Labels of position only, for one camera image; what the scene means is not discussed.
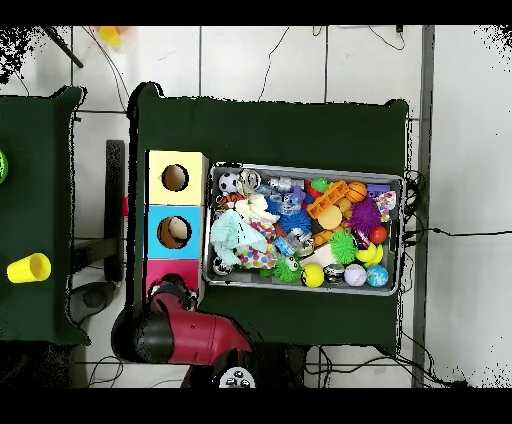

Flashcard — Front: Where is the dark green table cloth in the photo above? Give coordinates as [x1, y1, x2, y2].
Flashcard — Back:
[126, 81, 410, 355]
[0, 85, 90, 345]

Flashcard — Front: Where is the orange basketball toy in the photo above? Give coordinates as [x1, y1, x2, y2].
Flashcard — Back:
[344, 180, 368, 204]

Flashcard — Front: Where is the orange plastic building block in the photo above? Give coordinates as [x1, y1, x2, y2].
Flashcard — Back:
[306, 179, 350, 219]

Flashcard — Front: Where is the black and white soccer ball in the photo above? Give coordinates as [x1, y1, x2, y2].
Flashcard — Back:
[218, 171, 240, 194]

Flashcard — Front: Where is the shallow metal mesh bin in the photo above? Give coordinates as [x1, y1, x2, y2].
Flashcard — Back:
[201, 161, 405, 297]

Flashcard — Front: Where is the green tentacle puffer ball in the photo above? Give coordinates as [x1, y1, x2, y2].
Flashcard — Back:
[328, 228, 358, 265]

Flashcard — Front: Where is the purple spiky ball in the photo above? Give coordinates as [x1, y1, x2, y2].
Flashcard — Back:
[346, 196, 382, 235]

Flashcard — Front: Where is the wooden box with three holes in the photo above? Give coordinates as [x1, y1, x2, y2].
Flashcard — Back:
[142, 149, 210, 314]

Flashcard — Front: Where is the mint green cloth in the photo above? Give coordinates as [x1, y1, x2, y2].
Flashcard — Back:
[209, 209, 268, 267]

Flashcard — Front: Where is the white baseball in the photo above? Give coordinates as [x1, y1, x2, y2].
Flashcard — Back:
[343, 263, 368, 288]

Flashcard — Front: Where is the blue globe ball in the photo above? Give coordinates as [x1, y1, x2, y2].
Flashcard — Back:
[366, 264, 390, 288]

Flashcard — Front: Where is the yellow plastic cup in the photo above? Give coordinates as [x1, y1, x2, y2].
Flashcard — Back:
[97, 26, 122, 50]
[6, 252, 52, 284]

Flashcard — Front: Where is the cream white cloth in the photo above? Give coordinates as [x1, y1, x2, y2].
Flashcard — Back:
[234, 193, 281, 225]

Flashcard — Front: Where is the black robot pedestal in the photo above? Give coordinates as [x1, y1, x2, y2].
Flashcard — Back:
[251, 342, 309, 388]

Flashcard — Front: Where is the black rod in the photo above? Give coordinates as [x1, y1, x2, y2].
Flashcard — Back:
[41, 26, 85, 69]

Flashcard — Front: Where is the black flat panel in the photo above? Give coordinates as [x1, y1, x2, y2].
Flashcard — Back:
[104, 139, 126, 283]

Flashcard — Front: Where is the black cable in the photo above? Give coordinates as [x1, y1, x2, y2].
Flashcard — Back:
[403, 226, 512, 238]

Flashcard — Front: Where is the yellow smiley ball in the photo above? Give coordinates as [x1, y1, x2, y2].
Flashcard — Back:
[300, 263, 325, 288]

